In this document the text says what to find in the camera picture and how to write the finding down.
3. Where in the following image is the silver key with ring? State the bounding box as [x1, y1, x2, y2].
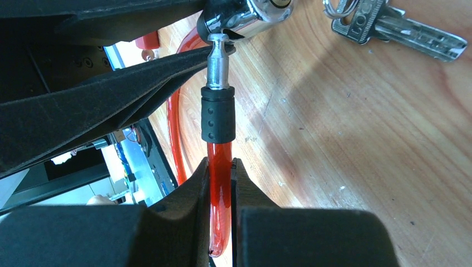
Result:
[323, 0, 468, 62]

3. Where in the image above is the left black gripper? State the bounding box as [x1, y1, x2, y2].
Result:
[1, 1, 212, 177]

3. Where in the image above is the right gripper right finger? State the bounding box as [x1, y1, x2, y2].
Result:
[231, 159, 399, 266]

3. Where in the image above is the red cable lock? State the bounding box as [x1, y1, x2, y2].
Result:
[178, 1, 296, 258]

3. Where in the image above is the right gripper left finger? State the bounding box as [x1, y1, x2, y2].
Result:
[1, 159, 210, 266]

